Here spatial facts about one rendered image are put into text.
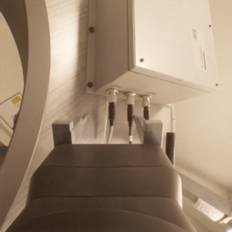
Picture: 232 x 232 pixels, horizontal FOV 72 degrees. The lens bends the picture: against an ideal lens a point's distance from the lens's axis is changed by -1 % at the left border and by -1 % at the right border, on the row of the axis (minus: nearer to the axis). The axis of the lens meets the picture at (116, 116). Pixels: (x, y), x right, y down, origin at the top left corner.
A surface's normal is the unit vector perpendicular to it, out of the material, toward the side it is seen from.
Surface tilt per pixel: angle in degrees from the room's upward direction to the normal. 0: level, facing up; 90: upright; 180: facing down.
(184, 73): 90
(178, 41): 90
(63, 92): 90
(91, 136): 90
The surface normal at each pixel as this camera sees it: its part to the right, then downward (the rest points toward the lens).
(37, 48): 0.51, -0.14
